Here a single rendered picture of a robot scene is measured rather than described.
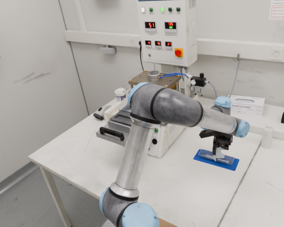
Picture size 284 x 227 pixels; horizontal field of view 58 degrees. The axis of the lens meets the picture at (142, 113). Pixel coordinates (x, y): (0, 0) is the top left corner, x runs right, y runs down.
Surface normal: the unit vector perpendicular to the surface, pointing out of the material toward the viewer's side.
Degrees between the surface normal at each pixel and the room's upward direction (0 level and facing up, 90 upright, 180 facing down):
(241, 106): 87
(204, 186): 0
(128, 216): 4
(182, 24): 90
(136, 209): 4
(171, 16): 90
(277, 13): 90
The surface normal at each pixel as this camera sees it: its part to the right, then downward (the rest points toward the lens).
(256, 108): -0.42, 0.48
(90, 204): -0.11, -0.85
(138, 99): -0.72, -0.12
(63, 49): 0.80, 0.22
